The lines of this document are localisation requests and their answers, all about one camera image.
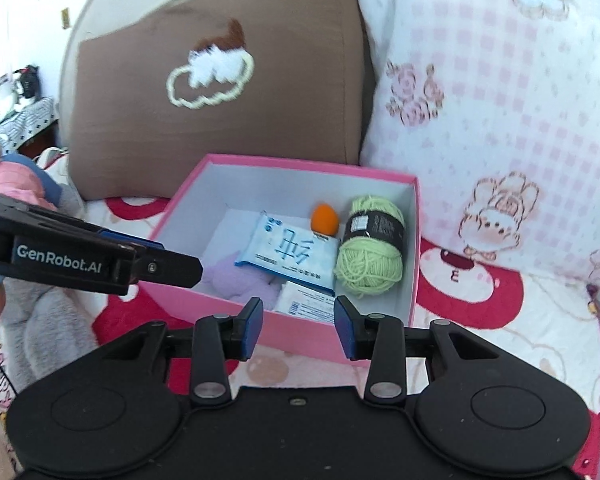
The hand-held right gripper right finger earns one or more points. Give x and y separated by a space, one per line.
344 330

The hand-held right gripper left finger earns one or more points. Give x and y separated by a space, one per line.
254 330

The pink cardboard box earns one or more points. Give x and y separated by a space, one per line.
310 332

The printed bear blanket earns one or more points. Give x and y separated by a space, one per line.
480 290

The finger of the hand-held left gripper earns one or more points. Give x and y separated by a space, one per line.
170 267
130 241

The grey bunny plush toy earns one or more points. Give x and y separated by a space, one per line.
50 320

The purple plush toy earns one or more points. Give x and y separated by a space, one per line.
230 280

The beige padded headboard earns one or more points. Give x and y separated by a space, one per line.
87 5

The blue wet wipes packet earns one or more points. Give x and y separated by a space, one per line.
290 250

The brown embroidered pillow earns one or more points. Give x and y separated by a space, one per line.
280 110

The pink checkered pillow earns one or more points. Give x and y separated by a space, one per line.
480 85

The small white packet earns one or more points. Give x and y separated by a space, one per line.
305 305

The green yarn ball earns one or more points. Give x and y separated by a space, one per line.
370 260

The orange ball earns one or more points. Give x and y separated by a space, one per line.
325 219

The black object on table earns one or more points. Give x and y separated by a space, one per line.
29 81

